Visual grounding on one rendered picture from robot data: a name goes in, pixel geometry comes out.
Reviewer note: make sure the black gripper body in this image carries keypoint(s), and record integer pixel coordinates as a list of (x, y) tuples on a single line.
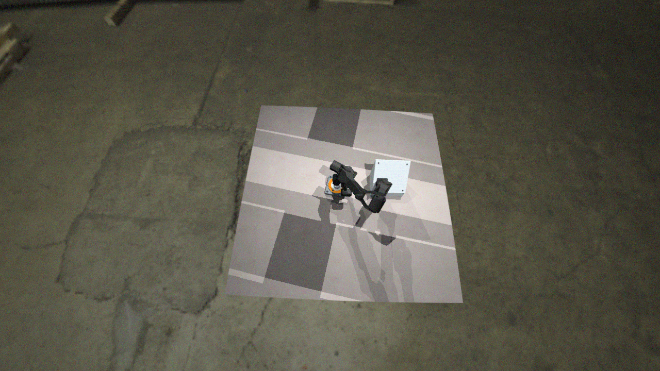
[(345, 191)]

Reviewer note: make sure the orange round plate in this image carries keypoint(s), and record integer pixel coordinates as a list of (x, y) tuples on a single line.
[(331, 187)]

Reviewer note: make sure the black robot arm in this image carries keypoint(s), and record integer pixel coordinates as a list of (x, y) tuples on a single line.
[(346, 175)]

